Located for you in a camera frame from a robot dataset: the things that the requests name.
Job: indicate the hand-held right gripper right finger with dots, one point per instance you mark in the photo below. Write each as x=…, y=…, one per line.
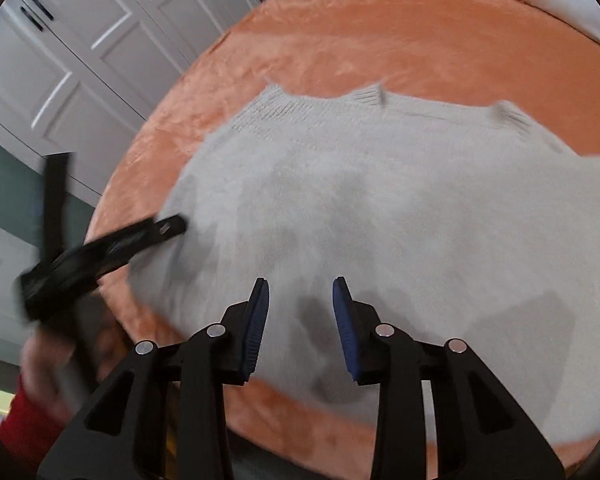
x=345, y=332

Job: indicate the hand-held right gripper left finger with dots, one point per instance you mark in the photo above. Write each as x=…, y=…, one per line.
x=252, y=330

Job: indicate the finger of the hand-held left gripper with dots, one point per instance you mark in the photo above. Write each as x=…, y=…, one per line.
x=125, y=242
x=55, y=200

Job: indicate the white knit cardigan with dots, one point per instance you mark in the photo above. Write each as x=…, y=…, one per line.
x=380, y=210

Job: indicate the person's left forearm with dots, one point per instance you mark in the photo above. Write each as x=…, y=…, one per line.
x=27, y=435

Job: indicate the person's left hand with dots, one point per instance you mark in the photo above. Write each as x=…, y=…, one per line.
x=40, y=370

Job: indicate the white bedside cabinet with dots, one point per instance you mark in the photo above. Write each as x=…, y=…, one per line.
x=0, y=270

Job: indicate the white panelled wardrobe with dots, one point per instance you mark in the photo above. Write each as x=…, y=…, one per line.
x=105, y=60

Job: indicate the orange plush blanket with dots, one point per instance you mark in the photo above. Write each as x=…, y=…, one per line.
x=380, y=35

